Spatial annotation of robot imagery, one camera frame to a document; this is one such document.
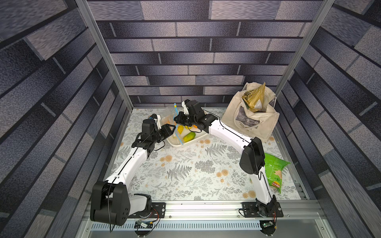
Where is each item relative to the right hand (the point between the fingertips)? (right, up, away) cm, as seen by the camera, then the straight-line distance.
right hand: (171, 118), depth 84 cm
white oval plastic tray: (-1, -14, +9) cm, 17 cm away
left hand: (+2, -5, -2) cm, 6 cm away
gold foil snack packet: (+52, +13, +9) cm, 54 cm away
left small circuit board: (-13, -53, -13) cm, 56 cm away
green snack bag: (+58, -28, -3) cm, 65 cm away
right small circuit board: (+50, -54, -11) cm, 75 cm away
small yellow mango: (+3, -8, +19) cm, 20 cm away
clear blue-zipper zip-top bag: (-5, +1, +15) cm, 16 cm away
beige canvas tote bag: (+57, -5, +13) cm, 59 cm away
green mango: (+10, -13, +13) cm, 21 cm away
